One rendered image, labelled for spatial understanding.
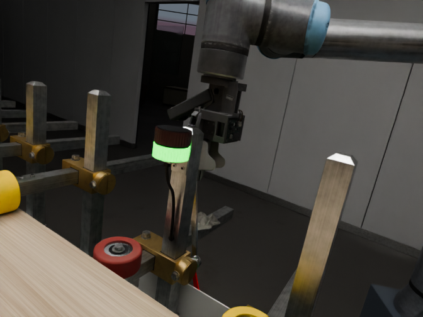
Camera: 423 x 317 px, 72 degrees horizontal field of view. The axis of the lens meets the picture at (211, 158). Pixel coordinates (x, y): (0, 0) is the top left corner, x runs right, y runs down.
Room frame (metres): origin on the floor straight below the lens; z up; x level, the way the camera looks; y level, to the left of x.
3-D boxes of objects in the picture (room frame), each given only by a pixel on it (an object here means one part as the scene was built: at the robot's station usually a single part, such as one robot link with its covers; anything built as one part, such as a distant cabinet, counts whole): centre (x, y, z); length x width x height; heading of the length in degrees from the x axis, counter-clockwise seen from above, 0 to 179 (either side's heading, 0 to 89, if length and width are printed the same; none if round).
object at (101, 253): (0.44, 0.13, 0.85); 0.08 x 0.08 x 0.11
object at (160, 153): (0.47, 0.07, 1.08); 0.06 x 0.06 x 0.02
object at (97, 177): (0.65, 0.28, 0.94); 0.14 x 0.06 x 0.05; 60
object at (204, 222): (0.67, 0.00, 0.87); 0.09 x 0.07 x 0.02; 150
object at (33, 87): (0.76, 0.48, 0.89); 0.04 x 0.04 x 0.48; 60
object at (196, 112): (0.58, 0.00, 1.15); 0.09 x 0.08 x 0.12; 60
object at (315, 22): (0.60, -0.11, 1.32); 0.12 x 0.12 x 0.09; 3
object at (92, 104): (0.64, 0.26, 0.91); 0.04 x 0.04 x 0.48; 60
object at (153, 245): (0.52, 0.06, 0.84); 0.14 x 0.06 x 0.05; 60
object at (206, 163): (0.56, 0.01, 1.04); 0.06 x 0.03 x 0.09; 60
